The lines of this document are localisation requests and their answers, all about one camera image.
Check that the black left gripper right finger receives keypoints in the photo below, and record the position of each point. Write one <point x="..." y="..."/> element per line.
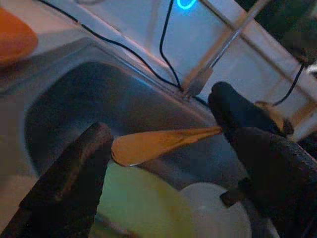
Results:
<point x="272" y="161"/>

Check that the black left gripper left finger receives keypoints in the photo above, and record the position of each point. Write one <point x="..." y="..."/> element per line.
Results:
<point x="62" y="186"/>

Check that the green plate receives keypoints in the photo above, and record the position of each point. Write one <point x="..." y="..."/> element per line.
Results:
<point x="138" y="203"/>

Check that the white bowl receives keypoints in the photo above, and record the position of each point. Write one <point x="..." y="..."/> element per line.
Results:
<point x="210" y="213"/>

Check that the stainless steel sink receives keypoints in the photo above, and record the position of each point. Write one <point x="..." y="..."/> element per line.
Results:
<point x="99" y="99"/>

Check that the orange plate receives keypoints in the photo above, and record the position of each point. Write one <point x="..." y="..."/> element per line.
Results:
<point x="15" y="37"/>

